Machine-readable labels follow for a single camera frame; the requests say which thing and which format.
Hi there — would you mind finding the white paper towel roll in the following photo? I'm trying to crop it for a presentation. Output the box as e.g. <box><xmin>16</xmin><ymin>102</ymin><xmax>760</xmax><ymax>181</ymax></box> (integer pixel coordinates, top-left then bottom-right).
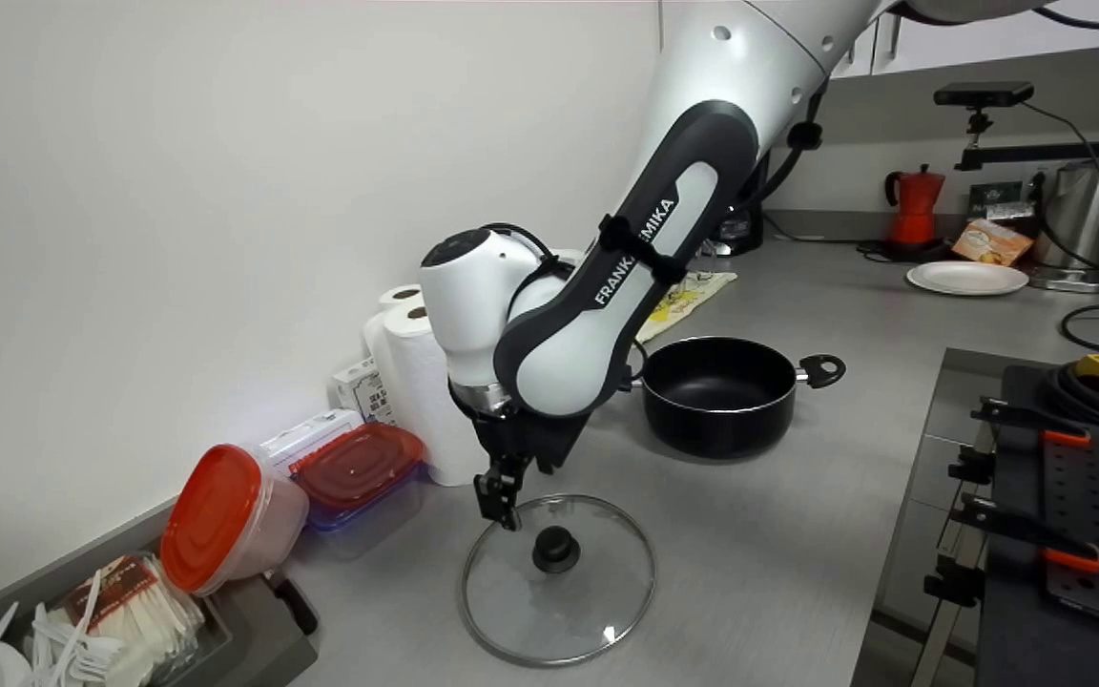
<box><xmin>378</xmin><ymin>301</ymin><xmax>491</xmax><ymax>488</ymax></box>
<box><xmin>358</xmin><ymin>280</ymin><xmax>433</xmax><ymax>375</ymax></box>

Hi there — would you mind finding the translucent container orange lid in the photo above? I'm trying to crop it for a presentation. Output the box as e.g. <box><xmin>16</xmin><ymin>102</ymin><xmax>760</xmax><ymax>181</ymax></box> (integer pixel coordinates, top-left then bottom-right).
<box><xmin>157</xmin><ymin>442</ymin><xmax>314</xmax><ymax>605</ymax></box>

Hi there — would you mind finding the black bar clamp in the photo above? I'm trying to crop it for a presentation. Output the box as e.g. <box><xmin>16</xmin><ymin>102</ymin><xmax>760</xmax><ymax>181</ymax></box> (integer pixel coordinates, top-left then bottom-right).
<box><xmin>947</xmin><ymin>392</ymin><xmax>1099</xmax><ymax>488</ymax></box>
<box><xmin>922</xmin><ymin>555</ymin><xmax>1001</xmax><ymax>612</ymax></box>
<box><xmin>951</xmin><ymin>492</ymin><xmax>1099</xmax><ymax>583</ymax></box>

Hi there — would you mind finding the orange snack packet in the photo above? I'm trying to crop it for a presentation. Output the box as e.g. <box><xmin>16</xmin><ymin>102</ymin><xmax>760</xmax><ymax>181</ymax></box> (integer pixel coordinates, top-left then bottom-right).
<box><xmin>951</xmin><ymin>216</ymin><xmax>1036</xmax><ymax>272</ymax></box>

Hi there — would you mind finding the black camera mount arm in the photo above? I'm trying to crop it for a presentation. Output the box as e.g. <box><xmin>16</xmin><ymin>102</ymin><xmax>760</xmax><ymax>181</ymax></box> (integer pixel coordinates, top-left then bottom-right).
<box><xmin>951</xmin><ymin>107</ymin><xmax>1099</xmax><ymax>177</ymax></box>

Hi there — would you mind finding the bag of plastic cutlery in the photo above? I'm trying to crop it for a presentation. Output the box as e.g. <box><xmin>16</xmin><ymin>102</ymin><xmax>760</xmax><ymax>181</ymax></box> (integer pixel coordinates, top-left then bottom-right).
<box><xmin>26</xmin><ymin>550</ymin><xmax>210</xmax><ymax>687</ymax></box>

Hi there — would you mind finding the white dinner plate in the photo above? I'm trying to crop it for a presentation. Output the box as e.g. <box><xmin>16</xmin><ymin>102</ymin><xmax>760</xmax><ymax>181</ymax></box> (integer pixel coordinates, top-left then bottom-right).
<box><xmin>900</xmin><ymin>255</ymin><xmax>1034</xmax><ymax>301</ymax></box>

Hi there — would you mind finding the dark recessed cooktop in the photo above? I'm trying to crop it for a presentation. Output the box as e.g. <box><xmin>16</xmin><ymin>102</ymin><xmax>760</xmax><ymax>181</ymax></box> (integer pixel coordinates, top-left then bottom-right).
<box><xmin>849</xmin><ymin>349</ymin><xmax>1099</xmax><ymax>687</ymax></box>

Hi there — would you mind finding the red moka pot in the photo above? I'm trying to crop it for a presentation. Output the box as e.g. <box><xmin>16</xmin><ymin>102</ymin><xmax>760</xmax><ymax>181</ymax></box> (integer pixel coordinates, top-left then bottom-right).
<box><xmin>880</xmin><ymin>160</ymin><xmax>951</xmax><ymax>252</ymax></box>

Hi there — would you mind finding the white power strip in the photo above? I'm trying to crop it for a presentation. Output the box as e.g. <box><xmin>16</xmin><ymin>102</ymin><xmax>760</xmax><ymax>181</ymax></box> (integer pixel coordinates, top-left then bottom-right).
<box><xmin>325</xmin><ymin>358</ymin><xmax>397</xmax><ymax>427</ymax></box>

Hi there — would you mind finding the black cooking pot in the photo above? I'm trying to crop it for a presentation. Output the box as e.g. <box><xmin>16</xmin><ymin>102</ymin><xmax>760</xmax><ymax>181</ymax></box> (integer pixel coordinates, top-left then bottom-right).
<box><xmin>629</xmin><ymin>333</ymin><xmax>849</xmax><ymax>462</ymax></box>

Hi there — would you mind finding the clear container red lid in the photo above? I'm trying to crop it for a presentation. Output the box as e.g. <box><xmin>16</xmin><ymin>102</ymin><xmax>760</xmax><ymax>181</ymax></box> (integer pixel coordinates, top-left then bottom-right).
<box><xmin>286</xmin><ymin>422</ymin><xmax>430</xmax><ymax>567</ymax></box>

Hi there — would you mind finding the black coffee maker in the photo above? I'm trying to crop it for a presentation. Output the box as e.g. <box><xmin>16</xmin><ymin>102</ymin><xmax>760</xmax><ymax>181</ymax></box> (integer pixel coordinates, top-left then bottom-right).
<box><xmin>713</xmin><ymin>205</ymin><xmax>771</xmax><ymax>259</ymax></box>

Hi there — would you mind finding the steel electric kettle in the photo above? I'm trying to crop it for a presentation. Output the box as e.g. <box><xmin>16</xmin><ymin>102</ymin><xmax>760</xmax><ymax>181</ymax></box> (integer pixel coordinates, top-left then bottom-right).
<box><xmin>1034</xmin><ymin>160</ymin><xmax>1099</xmax><ymax>274</ymax></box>

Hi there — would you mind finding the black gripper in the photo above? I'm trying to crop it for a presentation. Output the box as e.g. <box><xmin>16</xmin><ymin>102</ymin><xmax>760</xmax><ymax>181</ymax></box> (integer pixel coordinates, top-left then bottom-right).
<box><xmin>450</xmin><ymin>382</ymin><xmax>589</xmax><ymax>536</ymax></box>

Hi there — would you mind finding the flat white box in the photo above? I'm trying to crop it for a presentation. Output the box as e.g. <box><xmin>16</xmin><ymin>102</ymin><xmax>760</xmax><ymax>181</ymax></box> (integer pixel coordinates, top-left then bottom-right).
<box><xmin>257</xmin><ymin>410</ymin><xmax>366</xmax><ymax>475</ymax></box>

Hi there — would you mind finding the glass lid black knob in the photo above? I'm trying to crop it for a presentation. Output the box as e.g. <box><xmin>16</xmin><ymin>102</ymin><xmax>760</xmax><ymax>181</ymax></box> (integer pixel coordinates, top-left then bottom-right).
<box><xmin>453</xmin><ymin>492</ymin><xmax>659</xmax><ymax>671</ymax></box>

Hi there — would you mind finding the grey plastic tray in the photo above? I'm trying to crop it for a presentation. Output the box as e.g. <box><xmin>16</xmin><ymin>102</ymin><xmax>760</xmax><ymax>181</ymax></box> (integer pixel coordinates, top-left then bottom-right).
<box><xmin>0</xmin><ymin>502</ymin><xmax>322</xmax><ymax>687</ymax></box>

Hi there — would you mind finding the black stereo camera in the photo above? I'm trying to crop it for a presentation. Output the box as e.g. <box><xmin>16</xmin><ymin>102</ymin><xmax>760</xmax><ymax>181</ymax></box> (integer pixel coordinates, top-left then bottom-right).
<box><xmin>932</xmin><ymin>81</ymin><xmax>1036</xmax><ymax>110</ymax></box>

